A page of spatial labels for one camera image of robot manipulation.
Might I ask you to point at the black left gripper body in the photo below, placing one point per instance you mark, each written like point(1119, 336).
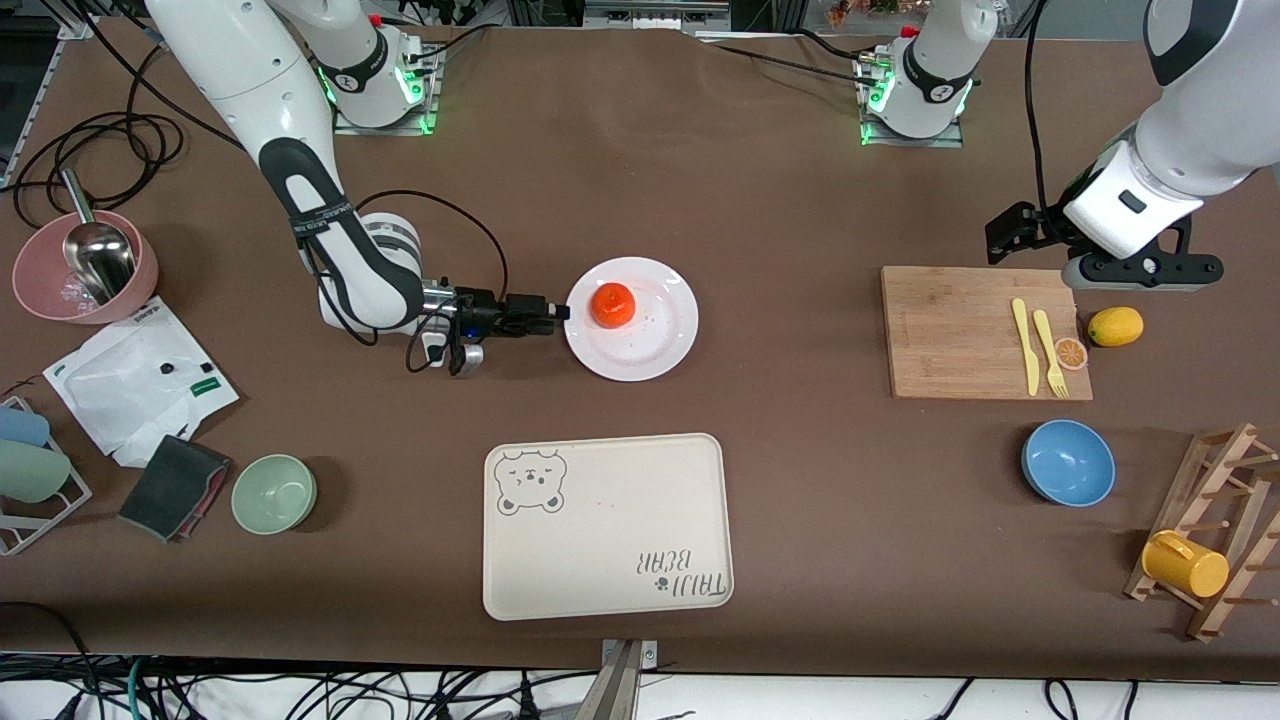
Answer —
point(1040, 230)

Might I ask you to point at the pale green cup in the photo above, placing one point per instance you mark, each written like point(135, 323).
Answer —
point(30, 472)

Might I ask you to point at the yellow mug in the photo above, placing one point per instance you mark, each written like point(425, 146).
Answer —
point(1185, 565)

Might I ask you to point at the metal scoop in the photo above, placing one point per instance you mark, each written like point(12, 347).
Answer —
point(100, 255)

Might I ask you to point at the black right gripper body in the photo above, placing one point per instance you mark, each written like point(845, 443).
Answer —
point(481, 309)

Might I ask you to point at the yellow plastic fork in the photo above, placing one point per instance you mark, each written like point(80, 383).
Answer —
point(1048, 345)

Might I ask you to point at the blue bowl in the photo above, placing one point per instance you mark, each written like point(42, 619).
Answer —
point(1068, 463)

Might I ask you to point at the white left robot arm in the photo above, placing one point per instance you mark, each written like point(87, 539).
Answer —
point(1190, 140)

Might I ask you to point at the yellow plastic knife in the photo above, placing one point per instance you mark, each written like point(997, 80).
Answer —
point(1024, 345)

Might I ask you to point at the light blue cup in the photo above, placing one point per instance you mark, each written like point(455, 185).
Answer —
point(22, 427)

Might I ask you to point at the wooden cutting board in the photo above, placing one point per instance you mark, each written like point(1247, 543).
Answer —
point(950, 330)

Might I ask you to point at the orange tangerine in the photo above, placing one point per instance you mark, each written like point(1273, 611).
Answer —
point(613, 305)

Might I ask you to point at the white plastic bag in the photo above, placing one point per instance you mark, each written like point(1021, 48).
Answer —
point(120, 390)

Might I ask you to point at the yellow lemon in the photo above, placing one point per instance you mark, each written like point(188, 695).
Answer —
point(1115, 327)

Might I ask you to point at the toy orange slice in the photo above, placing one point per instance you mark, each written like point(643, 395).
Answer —
point(1071, 354)

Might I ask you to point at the cream bear print tray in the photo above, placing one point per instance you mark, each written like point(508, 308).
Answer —
point(610, 540)

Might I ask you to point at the pale green bowl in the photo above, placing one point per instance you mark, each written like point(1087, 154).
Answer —
point(273, 494)

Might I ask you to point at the white round plate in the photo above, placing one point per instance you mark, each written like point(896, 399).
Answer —
point(650, 335)

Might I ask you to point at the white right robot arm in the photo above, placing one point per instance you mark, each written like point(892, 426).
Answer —
point(250, 80)

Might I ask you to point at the wooden mug rack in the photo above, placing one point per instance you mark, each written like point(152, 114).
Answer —
point(1215, 470)

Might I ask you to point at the pink bowl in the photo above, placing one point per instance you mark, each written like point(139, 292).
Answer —
point(40, 270)

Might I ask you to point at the dark grey folded cloth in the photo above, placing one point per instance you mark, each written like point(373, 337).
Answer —
point(172, 487)

